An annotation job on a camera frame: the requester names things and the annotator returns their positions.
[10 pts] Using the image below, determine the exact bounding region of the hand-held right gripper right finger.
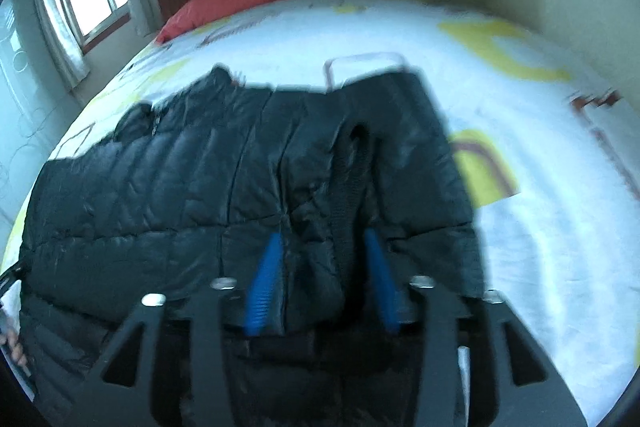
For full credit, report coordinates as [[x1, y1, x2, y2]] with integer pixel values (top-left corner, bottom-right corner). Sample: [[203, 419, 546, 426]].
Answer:
[[362, 227, 588, 427]]

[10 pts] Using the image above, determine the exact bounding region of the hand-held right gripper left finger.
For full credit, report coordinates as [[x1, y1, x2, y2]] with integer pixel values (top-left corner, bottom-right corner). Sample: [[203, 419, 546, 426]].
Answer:
[[65, 232, 286, 427]]

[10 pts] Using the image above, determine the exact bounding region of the black puffer jacket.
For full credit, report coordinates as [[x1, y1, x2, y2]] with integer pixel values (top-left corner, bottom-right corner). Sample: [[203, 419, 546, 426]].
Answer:
[[17, 64, 488, 427]]

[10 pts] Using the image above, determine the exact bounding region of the person's left hand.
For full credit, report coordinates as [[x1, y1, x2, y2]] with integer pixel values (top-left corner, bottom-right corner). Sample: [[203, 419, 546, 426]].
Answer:
[[0, 324, 28, 367]]

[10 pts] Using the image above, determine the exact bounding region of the bed with patterned sheet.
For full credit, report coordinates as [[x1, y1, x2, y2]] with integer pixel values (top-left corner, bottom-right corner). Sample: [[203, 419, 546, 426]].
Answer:
[[0, 0, 640, 427]]

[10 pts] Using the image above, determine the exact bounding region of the frosted glass wardrobe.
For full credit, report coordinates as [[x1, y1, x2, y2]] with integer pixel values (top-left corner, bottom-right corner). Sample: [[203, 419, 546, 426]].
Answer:
[[0, 0, 76, 228]]

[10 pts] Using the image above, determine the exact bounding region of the red pillow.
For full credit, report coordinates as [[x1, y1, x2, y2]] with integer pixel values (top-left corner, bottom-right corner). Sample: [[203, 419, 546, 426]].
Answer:
[[155, 0, 341, 45]]

